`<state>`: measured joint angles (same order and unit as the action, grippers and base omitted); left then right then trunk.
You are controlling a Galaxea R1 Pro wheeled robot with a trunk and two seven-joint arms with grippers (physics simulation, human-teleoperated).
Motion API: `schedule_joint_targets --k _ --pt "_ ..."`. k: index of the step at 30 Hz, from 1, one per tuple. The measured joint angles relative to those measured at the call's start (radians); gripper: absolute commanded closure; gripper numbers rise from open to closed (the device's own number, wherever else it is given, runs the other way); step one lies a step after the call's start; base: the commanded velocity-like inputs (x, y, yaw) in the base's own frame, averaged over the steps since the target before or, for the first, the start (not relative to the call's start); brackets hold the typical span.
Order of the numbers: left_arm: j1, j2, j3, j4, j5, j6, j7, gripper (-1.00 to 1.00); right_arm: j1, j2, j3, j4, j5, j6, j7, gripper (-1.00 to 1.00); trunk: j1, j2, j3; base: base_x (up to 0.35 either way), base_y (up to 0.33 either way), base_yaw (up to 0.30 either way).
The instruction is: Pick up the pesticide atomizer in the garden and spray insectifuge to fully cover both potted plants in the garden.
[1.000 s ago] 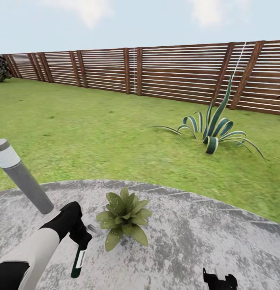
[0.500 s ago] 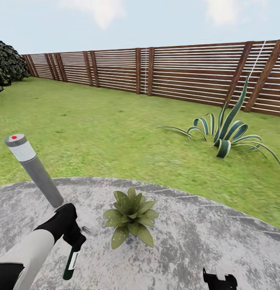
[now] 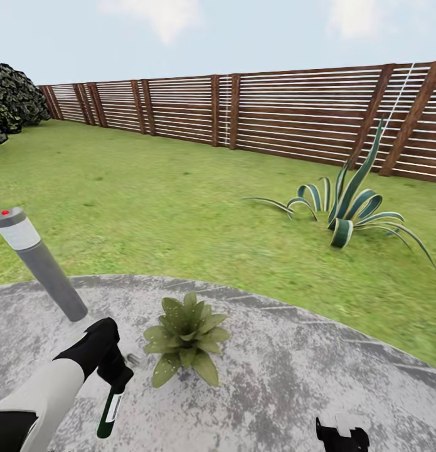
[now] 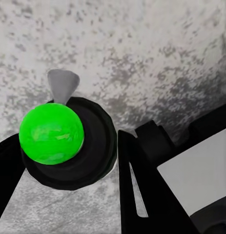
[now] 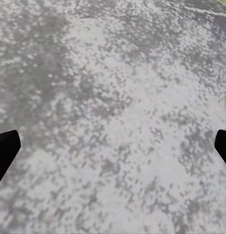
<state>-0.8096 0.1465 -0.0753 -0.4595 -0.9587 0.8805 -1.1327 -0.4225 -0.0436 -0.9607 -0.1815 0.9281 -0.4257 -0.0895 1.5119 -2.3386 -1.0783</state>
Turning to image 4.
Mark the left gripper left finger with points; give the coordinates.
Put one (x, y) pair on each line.
(11, 169)

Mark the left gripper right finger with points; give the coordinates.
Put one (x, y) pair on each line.
(165, 213)

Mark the insectifuge atomizer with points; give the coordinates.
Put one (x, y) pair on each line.
(71, 142)

